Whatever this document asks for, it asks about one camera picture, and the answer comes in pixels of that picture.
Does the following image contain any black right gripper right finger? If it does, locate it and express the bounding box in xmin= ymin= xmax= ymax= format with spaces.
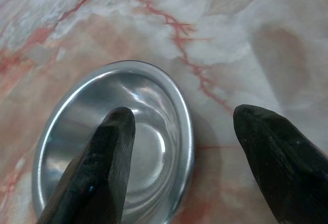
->
xmin=233 ymin=104 xmax=328 ymax=224

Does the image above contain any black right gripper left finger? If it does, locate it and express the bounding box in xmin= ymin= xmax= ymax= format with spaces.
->
xmin=36 ymin=106 xmax=136 ymax=224

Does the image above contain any small stainless steel bowl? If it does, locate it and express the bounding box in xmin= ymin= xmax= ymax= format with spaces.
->
xmin=31 ymin=60 xmax=195 ymax=224

